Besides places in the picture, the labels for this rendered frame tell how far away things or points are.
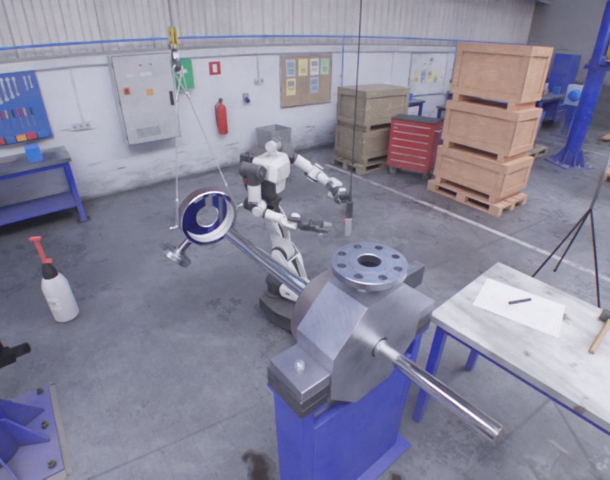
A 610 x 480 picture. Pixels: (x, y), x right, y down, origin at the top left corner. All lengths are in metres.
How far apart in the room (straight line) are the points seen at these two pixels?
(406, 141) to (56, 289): 5.06
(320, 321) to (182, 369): 1.76
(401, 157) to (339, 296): 5.11
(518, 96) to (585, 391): 3.92
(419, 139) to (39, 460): 5.71
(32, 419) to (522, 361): 2.82
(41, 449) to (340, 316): 2.09
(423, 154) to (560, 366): 4.65
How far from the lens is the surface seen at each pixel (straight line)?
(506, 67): 5.28
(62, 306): 3.58
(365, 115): 6.14
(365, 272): 1.19
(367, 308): 1.19
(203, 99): 6.40
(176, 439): 2.55
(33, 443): 2.84
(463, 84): 5.55
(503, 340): 1.94
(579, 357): 2.04
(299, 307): 1.41
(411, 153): 6.17
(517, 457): 2.66
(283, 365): 1.30
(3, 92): 5.84
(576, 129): 8.51
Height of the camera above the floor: 2.09
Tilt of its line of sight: 30 degrees down
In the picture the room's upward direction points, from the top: straight up
